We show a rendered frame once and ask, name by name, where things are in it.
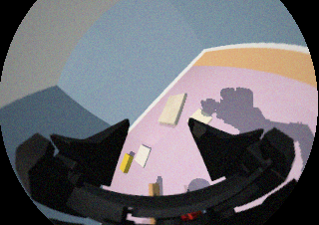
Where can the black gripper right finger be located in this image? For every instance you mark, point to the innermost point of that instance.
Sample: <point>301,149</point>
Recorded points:
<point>218,148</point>

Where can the brown flat bar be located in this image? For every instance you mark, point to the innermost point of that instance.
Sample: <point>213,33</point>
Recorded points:
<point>154,190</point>

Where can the small beige flat square tile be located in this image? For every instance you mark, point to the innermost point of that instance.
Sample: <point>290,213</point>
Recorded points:
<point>201,116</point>

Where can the red cup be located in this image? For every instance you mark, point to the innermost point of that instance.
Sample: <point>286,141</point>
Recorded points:
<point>190,215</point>

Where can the white square tile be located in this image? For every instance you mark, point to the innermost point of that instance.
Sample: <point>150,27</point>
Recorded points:
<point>142,156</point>

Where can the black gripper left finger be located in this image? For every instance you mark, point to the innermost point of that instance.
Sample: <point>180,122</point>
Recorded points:
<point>98,153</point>

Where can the yellow rectangular block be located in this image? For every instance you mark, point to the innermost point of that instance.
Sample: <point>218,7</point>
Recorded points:
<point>126,163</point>

